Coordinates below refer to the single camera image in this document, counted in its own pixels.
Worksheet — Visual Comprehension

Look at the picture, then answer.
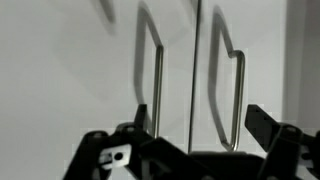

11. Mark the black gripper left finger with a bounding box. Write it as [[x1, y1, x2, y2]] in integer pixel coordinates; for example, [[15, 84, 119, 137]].
[[134, 104, 147, 130]]

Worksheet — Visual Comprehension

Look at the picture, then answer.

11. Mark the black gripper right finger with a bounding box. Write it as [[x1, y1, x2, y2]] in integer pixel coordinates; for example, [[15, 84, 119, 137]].
[[245, 104, 280, 151]]

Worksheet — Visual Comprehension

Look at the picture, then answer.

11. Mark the metal adjacent door handle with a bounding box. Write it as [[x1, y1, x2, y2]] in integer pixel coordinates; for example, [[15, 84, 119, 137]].
[[136, 3, 165, 139]]

